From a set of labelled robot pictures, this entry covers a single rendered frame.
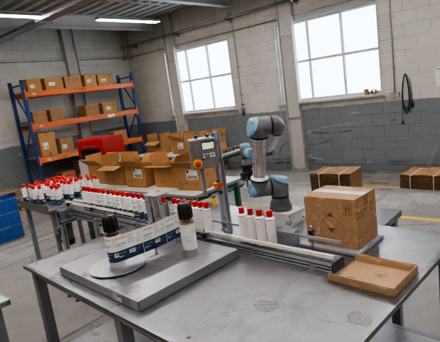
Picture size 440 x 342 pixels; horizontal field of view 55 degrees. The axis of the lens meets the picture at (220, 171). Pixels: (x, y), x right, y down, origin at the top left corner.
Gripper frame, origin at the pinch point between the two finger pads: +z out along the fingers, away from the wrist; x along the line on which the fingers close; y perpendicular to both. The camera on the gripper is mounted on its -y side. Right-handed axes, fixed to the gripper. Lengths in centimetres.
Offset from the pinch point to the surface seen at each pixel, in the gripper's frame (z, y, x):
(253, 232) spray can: 5, -45, 62
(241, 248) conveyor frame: 14, -38, 66
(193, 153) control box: -40, -3, 58
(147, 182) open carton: 16, 197, -59
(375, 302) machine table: 17, -122, 86
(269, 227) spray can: 0, -58, 63
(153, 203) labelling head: -8, 28, 70
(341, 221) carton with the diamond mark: 0, -89, 43
